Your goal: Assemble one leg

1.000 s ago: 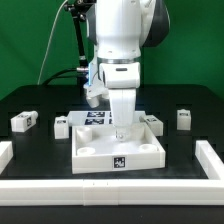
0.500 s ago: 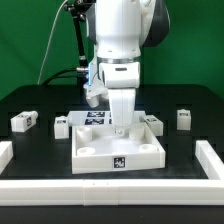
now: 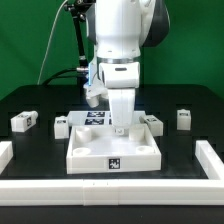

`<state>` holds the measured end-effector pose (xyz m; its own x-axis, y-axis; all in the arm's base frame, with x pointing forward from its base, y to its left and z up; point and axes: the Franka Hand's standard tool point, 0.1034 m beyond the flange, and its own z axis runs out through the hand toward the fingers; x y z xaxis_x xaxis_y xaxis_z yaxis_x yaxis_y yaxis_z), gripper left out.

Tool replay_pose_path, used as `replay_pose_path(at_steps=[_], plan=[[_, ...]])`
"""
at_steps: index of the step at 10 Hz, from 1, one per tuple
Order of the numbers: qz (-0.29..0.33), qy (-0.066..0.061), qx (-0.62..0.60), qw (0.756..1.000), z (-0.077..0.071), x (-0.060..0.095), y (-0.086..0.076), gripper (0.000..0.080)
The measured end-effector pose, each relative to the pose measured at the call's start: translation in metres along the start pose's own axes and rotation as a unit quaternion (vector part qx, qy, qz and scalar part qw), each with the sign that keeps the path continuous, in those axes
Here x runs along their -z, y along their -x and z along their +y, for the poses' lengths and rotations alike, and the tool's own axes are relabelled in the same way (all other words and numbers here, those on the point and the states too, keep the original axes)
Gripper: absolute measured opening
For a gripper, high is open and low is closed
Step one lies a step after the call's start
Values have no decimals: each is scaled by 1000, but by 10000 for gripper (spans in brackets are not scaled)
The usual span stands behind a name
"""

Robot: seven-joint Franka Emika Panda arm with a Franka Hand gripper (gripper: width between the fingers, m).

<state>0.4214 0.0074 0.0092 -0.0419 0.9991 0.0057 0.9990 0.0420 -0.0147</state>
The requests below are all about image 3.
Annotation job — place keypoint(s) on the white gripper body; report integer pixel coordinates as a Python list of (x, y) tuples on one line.
[(121, 81)]

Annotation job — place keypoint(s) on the white square tabletop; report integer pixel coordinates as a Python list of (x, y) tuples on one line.
[(97, 149)]

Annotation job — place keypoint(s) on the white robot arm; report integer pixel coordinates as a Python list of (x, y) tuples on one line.
[(119, 29)]

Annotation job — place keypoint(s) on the white marker base plate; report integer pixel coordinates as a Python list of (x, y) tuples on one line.
[(99, 118)]

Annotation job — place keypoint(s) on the black camera stand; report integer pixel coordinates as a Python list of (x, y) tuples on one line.
[(78, 9)]

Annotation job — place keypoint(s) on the white U-shaped fence wall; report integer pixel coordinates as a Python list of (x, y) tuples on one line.
[(208, 191)]

